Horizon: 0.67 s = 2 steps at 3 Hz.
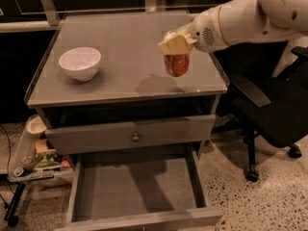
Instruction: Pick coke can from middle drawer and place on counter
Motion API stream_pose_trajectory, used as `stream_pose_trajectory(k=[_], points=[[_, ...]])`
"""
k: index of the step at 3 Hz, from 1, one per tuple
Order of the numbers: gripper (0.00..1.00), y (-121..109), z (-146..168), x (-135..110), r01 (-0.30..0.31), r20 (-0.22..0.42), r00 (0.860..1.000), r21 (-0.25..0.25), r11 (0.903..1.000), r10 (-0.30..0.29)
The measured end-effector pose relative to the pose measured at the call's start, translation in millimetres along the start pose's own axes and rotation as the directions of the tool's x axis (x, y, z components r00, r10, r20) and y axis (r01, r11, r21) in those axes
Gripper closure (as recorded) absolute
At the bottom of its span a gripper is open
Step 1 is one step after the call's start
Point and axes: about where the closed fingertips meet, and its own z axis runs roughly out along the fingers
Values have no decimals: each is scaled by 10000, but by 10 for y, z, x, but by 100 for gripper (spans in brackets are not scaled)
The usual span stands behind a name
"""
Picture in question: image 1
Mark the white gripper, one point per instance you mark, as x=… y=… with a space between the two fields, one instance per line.
x=205 y=33

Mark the red coke can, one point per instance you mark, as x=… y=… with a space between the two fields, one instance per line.
x=176 y=65

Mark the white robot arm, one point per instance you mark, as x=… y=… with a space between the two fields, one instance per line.
x=239 y=21

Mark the grey drawer cabinet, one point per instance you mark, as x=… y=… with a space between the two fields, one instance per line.
x=131 y=83

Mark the round metal drawer knob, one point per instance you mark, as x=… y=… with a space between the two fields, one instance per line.
x=136 y=137

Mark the grey upper drawer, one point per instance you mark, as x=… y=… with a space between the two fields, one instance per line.
x=112 y=136

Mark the grey open middle drawer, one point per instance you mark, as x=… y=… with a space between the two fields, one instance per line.
x=154 y=189

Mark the white ceramic bowl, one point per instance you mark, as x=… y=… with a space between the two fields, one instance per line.
x=81 y=63

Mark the black office chair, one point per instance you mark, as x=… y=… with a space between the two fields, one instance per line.
x=267 y=95

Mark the clear tray of snacks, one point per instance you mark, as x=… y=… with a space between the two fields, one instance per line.
x=35 y=159

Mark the black tray stand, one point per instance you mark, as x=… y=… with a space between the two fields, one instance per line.
x=10 y=217

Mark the silver metal rail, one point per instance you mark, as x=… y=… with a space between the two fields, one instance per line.
x=41 y=15

